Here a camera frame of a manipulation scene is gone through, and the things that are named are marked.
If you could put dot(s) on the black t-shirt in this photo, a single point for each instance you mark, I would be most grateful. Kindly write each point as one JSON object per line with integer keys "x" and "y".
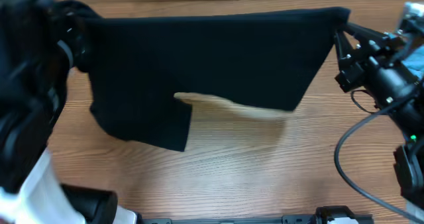
{"x": 137, "y": 66}

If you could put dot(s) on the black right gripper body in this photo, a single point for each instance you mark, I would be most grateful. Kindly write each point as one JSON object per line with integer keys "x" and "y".
{"x": 358, "y": 59}

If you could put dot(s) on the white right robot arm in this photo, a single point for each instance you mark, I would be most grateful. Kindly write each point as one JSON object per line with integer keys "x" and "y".
{"x": 408, "y": 116}

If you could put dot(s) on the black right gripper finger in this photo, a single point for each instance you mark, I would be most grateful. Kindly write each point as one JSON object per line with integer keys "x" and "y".
{"x": 363, "y": 34}
{"x": 342, "y": 45}

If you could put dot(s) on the blue denim jeans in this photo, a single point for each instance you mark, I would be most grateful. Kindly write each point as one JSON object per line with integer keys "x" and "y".
{"x": 415, "y": 62}

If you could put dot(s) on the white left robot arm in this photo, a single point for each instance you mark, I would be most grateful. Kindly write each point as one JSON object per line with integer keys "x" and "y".
{"x": 41, "y": 41}

